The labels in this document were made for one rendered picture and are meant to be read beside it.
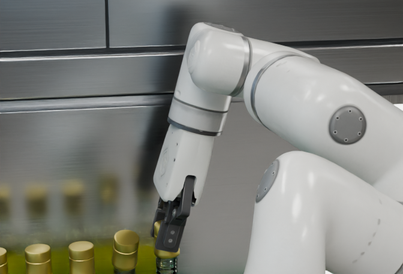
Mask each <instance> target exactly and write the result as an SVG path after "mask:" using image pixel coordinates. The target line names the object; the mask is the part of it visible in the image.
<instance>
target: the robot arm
mask: <svg viewBox="0 0 403 274"><path fill-rule="evenodd" d="M232 97H237V98H243V99H244V101H245V105H246V108H247V110H248V112H249V113H250V115H251V116H252V117H253V118H254V120H255V121H257V122H258V123H259V124H260V125H262V126H264V127H265V128H267V129H269V130H270V131H272V132H274V133H275V134H277V135H278V136H280V137H282V138H283V139H284V140H285V141H287V142H289V143H290V144H292V145H293V146H295V147H296V148H298V149H299V150H301V151H291V152H287V153H284V154H282V155H281V156H279V157H278V158H277V159H276V160H275V161H274V162H273V163H272V164H271V165H270V166H269V168H268V169H266V171H265V172H264V176H263V178H262V180H261V182H260V184H259V185H258V187H257V189H258V190H257V195H256V198H255V206H254V217H253V223H252V232H251V241H250V246H249V253H248V259H247V262H246V266H245V271H244V273H243V274H326V271H328V272H330V273H332V274H403V110H401V109H400V108H398V107H397V106H395V105H393V104H392V103H391V102H389V101H388V100H386V99H385V98H383V97H381V96H380V95H379V94H377V93H376V92H374V91H373V90H371V89H370V88H368V87H367V86H365V85H364V84H363V83H361V82H359V81H358V80H356V79H355V78H353V77H351V76H349V75H348V74H346V73H343V72H341V71H338V70H336V69H334V68H331V67H328V66H327V65H324V64H321V63H320V61H319V60H318V59H317V58H316V57H314V56H311V55H309V54H307V53H304V52H301V51H299V50H296V49H293V48H291V47H287V46H282V45H279V44H275V43H270V42H267V41H262V40H257V39H253V38H249V37H244V36H243V34H241V33H240V32H239V31H236V30H235V29H233V28H228V27H225V26H223V25H217V24H214V23H209V22H208V23H206V22H200V23H197V24H195V25H194V26H193V27H192V29H191V31H190V35H189V37H188V42H187V46H186V49H185V53H184V58H183V61H182V65H181V69H180V72H179V77H178V80H177V84H176V88H175V92H174V96H173V99H172V104H171V107H170V111H169V116H168V118H167V121H168V123H170V126H169V128H168V131H167V134H166V137H165V140H164V143H163V147H162V149H161V153H160V157H159V159H158V163H157V166H156V169H155V173H154V184H155V186H156V189H157V191H158V193H159V195H160V199H159V202H158V209H157V210H156V212H155V217H154V221H153V224H152V228H151V233H150V234H151V237H154V224H155V223H156V222H157V221H160V220H161V224H160V229H159V231H158V235H157V239H156V242H155V248H156V249H157V250H162V251H168V252H178V250H179V246H180V243H181V239H182V235H183V232H184V228H185V224H186V221H187V218H188V217H189V215H190V211H191V206H192V207H194V206H196V205H198V203H199V201H200V197H201V195H202V192H203V188H204V183H205V180H206V176H207V171H208V168H209V163H210V158H211V155H212V149H213V143H214V139H215V136H221V135H222V131H223V129H224V125H225V120H226V118H227V113H228V110H229V107H230V103H231V99H232ZM160 209H161V210H160ZM162 220H164V221H162Z"/></svg>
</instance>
